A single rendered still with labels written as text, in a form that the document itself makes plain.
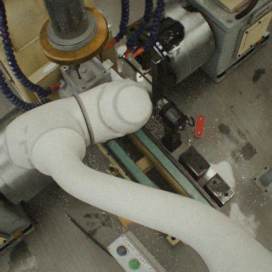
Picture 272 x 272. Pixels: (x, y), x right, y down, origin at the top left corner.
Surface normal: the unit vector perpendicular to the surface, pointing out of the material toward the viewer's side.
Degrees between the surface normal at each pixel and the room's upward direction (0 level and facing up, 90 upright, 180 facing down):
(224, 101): 0
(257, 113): 0
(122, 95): 18
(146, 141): 0
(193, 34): 39
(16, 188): 58
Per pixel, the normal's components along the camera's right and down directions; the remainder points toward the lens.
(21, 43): 0.64, 0.70
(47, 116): -0.03, -0.69
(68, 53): -0.05, -0.37
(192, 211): -0.24, -0.66
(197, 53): 0.56, 0.48
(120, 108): 0.19, 0.06
